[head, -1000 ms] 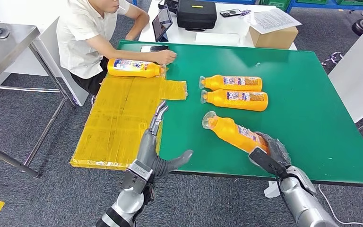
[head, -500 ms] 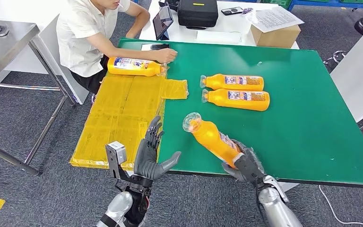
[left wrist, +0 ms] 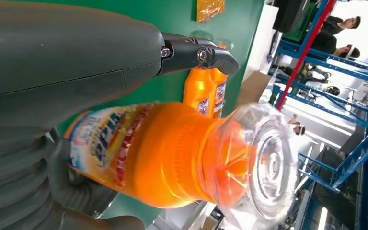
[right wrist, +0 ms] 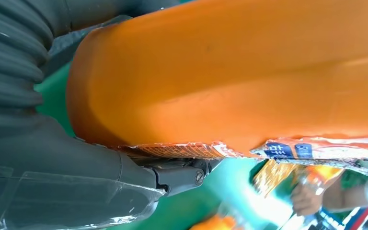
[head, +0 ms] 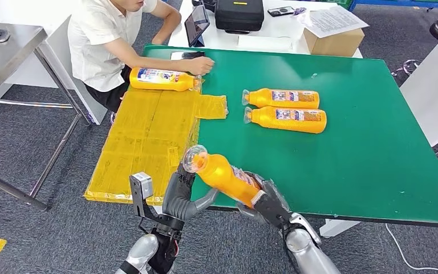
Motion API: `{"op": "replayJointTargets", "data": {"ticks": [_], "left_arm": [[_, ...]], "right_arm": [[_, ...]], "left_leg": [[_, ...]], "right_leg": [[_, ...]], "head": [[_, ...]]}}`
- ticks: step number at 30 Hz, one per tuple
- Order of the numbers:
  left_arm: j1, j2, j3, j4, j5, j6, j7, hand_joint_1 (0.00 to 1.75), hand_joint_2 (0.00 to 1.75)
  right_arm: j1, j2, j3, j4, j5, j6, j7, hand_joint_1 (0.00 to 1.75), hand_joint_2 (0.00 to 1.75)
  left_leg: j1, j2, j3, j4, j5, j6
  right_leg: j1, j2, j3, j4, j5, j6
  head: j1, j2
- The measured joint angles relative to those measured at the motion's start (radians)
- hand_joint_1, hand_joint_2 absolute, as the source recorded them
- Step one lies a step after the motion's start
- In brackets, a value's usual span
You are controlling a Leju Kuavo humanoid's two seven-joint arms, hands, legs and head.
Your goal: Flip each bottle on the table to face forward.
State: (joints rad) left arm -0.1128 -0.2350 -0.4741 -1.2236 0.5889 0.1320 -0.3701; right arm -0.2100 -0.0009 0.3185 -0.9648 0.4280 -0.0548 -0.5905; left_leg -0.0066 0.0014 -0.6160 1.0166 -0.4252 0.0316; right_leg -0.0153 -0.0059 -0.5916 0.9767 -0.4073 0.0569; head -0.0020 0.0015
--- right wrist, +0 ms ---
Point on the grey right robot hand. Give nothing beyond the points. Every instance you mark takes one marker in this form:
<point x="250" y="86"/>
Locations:
<point x="60" y="184"/>

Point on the person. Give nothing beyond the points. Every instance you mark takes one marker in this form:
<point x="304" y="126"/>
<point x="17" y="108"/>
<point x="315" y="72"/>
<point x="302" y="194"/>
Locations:
<point x="346" y="196"/>

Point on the yellow taped cardboard mat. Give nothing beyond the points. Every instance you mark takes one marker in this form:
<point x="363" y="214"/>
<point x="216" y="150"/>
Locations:
<point x="273" y="176"/>

